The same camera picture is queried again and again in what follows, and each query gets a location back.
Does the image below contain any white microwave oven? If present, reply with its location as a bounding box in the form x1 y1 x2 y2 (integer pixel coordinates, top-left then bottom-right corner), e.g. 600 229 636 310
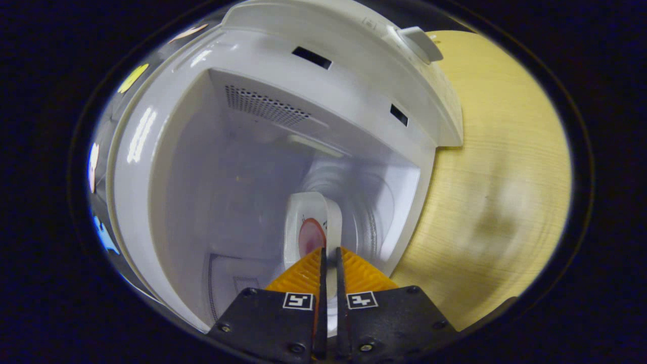
109 0 465 337

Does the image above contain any white square plate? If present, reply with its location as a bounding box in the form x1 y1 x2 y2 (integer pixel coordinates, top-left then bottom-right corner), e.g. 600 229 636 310
282 191 344 338

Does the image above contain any round red meat slice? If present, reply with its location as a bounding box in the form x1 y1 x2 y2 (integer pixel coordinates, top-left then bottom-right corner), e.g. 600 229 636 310
298 217 327 259

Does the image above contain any glass microwave turntable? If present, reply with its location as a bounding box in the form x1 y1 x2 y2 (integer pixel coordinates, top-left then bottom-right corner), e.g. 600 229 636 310
303 162 400 268

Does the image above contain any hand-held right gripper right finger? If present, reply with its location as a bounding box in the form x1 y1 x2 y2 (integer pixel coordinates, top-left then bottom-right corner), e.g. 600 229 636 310
335 246 459 360

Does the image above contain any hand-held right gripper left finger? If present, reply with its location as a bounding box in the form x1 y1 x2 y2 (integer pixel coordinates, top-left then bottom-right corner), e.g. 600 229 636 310
206 247 328 362

